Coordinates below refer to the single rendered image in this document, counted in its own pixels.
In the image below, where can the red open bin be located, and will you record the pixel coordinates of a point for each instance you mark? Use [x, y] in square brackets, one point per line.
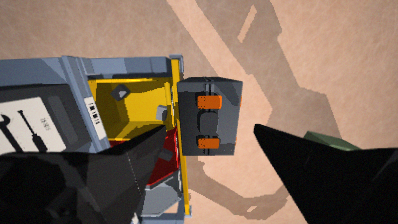
[164, 168]

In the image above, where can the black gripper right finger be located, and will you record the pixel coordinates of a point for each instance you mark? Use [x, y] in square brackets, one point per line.
[327, 184]

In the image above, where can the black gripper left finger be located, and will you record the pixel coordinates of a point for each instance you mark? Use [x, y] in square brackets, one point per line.
[111, 181]

